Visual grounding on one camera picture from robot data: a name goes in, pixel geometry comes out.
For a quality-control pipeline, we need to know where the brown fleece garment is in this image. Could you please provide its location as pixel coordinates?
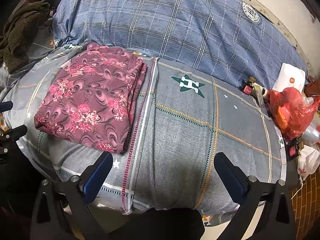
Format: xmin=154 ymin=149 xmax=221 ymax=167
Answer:
xmin=0 ymin=0 xmax=52 ymax=69

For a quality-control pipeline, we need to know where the clear plastic bag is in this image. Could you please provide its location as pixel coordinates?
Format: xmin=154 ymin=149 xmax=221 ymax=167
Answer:
xmin=300 ymin=120 xmax=320 ymax=147

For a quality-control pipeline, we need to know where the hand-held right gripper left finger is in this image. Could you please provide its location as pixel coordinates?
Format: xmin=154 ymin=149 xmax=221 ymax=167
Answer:
xmin=31 ymin=151 xmax=114 ymax=240

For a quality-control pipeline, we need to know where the gold metal object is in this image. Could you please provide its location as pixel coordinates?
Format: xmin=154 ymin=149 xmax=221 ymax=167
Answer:
xmin=253 ymin=84 xmax=268 ymax=105

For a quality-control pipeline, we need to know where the white cable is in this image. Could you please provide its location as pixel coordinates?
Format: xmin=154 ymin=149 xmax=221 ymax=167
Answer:
xmin=291 ymin=179 xmax=305 ymax=202

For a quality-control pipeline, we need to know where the grey star print bed sheet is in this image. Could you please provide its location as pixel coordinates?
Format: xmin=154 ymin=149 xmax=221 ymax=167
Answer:
xmin=0 ymin=36 xmax=288 ymax=228

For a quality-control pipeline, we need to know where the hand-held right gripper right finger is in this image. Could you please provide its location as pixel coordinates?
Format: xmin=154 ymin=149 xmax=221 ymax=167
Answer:
xmin=214 ymin=152 xmax=297 ymax=240

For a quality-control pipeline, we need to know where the blue plaid quilt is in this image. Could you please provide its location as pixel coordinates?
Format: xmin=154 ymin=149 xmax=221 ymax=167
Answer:
xmin=51 ymin=0 xmax=308 ymax=90

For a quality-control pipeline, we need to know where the pink floral cloth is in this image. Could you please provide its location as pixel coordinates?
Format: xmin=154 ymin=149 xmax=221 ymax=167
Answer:
xmin=34 ymin=42 xmax=148 ymax=155

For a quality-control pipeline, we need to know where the white plastic bag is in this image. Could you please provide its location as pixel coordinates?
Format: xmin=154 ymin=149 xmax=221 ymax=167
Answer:
xmin=297 ymin=145 xmax=320 ymax=180

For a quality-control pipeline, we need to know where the white paper bag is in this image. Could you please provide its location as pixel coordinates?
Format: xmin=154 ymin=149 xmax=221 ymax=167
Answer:
xmin=272 ymin=62 xmax=307 ymax=93

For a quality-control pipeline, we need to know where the red plastic bag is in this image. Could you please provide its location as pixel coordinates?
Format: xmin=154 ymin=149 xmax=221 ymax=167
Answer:
xmin=265 ymin=87 xmax=320 ymax=140

